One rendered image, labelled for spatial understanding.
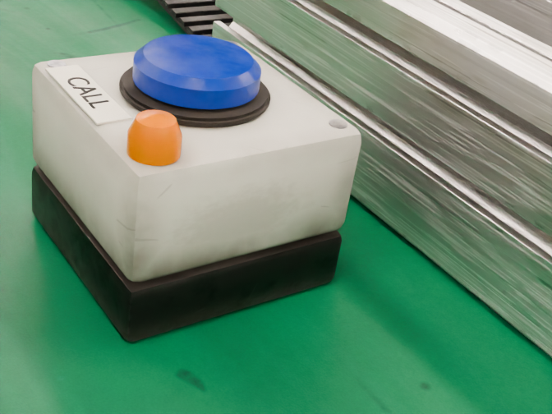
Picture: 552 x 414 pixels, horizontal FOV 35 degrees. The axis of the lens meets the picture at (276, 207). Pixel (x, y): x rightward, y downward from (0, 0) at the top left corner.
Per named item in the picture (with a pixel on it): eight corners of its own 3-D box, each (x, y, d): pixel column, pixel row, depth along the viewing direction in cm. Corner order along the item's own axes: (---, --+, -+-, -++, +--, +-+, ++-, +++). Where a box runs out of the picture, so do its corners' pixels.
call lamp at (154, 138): (117, 144, 25) (119, 105, 24) (165, 135, 26) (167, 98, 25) (141, 169, 24) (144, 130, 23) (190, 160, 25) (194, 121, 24)
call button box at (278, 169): (29, 213, 32) (27, 49, 29) (254, 167, 37) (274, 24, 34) (126, 347, 27) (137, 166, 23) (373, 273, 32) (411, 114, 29)
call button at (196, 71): (109, 93, 29) (112, 34, 28) (215, 78, 31) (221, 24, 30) (167, 149, 26) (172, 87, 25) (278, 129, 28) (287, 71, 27)
